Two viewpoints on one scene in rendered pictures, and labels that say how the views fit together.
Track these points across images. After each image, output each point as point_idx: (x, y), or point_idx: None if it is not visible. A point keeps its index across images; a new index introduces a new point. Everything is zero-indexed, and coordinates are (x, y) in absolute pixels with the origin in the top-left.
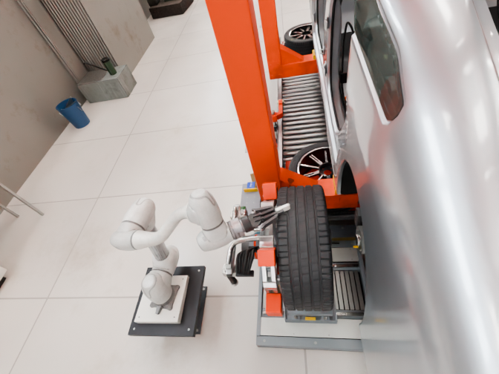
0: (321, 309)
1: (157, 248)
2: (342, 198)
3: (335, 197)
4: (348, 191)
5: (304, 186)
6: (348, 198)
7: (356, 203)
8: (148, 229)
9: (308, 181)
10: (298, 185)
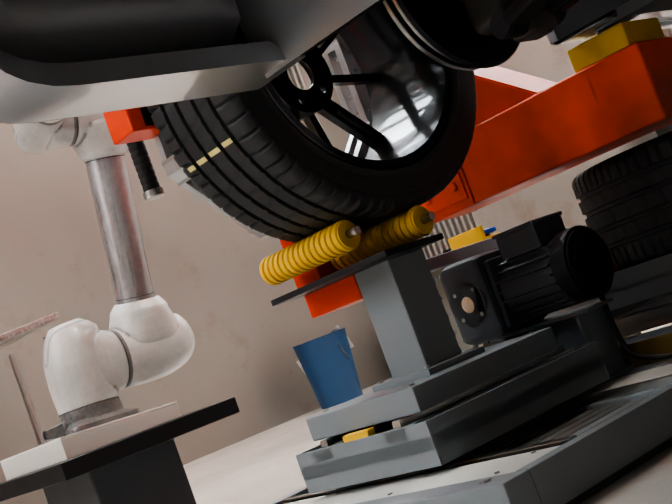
0: (394, 390)
1: (113, 236)
2: (598, 82)
3: (576, 85)
4: (573, 18)
5: (497, 78)
6: (615, 76)
7: (651, 97)
8: (93, 140)
9: (530, 79)
10: (478, 74)
